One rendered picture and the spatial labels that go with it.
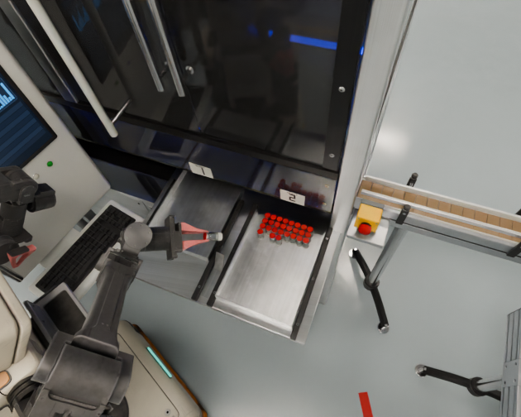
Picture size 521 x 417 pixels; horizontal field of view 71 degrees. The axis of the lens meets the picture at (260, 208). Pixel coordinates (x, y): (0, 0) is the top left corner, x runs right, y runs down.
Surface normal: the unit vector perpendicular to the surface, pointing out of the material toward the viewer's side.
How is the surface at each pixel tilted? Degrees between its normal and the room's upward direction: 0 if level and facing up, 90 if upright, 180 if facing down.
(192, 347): 0
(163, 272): 0
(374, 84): 90
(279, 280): 0
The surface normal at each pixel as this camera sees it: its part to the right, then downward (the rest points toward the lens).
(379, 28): -0.37, 0.81
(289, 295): -0.07, -0.51
